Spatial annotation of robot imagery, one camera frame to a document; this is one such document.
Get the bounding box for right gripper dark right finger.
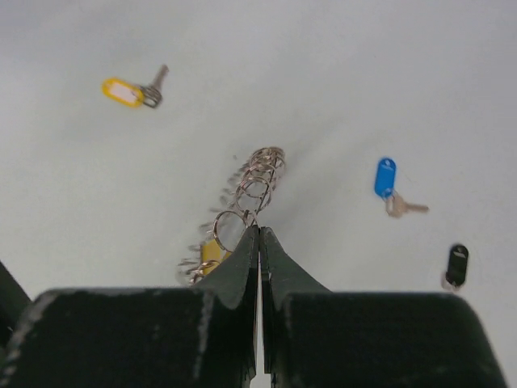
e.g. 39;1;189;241
260;227;506;387

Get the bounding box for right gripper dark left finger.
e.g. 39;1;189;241
7;226;259;387

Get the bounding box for steel disc with key rings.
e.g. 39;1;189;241
177;146;286;285

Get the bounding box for silver key with yellow tag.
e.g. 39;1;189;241
101;65;169;109

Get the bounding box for yellow key tag on disc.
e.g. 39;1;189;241
200;239;231;276

